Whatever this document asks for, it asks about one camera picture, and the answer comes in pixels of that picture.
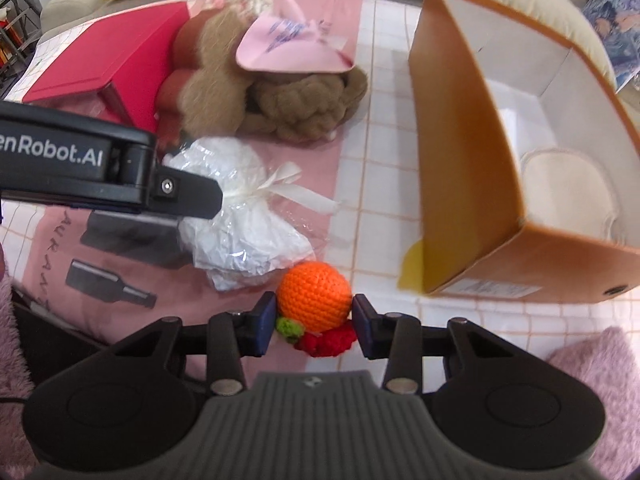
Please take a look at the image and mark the red crochet strawberry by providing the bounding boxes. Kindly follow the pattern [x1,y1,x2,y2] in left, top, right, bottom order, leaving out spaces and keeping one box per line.
[275,316,359,359]

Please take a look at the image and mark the cream round pad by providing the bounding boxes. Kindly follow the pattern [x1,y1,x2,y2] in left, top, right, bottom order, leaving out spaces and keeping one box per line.
[520,147,622,242]

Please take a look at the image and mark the beige sofa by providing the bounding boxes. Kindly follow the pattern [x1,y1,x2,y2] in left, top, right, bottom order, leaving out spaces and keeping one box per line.
[39,0,592,47]

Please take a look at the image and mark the pink felt hat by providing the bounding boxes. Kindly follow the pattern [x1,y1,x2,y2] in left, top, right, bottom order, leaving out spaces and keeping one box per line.
[235,0,357,75]

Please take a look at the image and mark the white plastic bag with ribbon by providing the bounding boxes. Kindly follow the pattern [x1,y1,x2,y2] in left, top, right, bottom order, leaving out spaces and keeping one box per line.
[162,136,344,292]

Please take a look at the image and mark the olive brown knotted plush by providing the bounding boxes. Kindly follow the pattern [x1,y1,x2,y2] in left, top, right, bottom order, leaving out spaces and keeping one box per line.
[237,64,370,148]

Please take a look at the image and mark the beige pillow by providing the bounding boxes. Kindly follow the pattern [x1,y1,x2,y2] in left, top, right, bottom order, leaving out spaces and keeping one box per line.
[452,0,621,92]

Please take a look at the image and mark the reddish brown plush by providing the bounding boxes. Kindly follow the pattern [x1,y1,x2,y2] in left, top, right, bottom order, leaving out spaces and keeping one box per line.
[155,12,212,144]

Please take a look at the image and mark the tan furry plush toy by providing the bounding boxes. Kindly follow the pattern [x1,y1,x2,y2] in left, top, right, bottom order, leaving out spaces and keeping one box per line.
[179,7,262,137]

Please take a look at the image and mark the orange rimmed tray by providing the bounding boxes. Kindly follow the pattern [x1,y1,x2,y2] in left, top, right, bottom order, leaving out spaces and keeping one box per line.
[398,0,640,305]

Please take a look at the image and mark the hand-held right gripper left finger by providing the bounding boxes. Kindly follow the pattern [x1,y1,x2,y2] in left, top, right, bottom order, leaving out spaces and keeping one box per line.
[114,293,278,395]

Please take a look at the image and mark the metal shelf rack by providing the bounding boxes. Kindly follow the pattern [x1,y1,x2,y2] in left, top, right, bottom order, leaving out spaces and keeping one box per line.
[0,0,44,67]

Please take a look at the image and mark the orange crochet ball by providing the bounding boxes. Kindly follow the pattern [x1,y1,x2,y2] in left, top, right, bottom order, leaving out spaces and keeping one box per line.
[276,261,353,334]

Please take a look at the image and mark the pink fluffy cloth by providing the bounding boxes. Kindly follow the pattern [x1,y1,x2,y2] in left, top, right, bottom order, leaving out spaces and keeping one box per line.
[0,275,42,472]
[545,326,640,463]

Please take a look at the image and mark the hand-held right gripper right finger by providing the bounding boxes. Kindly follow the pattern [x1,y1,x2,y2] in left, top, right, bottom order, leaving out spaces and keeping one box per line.
[353,295,509,395]

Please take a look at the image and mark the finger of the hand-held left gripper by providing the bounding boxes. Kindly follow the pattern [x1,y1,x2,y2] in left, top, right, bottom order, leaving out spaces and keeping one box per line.
[149,164,224,220]

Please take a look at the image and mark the red box lid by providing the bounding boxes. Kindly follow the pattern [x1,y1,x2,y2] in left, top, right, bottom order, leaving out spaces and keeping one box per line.
[22,2,202,129]

